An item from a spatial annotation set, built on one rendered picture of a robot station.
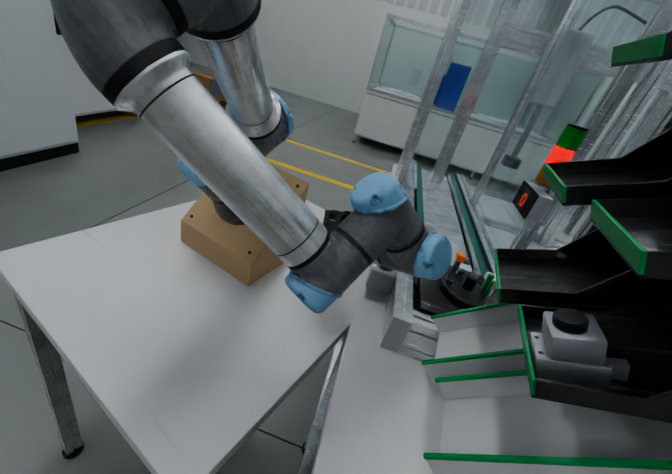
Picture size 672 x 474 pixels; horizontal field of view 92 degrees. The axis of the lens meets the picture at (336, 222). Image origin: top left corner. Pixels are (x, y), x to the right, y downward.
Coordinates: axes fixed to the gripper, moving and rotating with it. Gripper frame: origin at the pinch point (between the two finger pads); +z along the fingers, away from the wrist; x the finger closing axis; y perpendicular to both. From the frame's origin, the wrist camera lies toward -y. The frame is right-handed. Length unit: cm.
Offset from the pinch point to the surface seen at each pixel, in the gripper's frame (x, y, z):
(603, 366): 4, -4, -57
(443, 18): -559, 463, 386
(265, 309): 6.5, -18.7, 5.4
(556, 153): -48, 29, -33
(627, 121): -119, 57, -34
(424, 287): -26.3, -9.1, -15.7
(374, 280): -19.6, -9.9, -4.5
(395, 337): -15.0, -19.8, -17.5
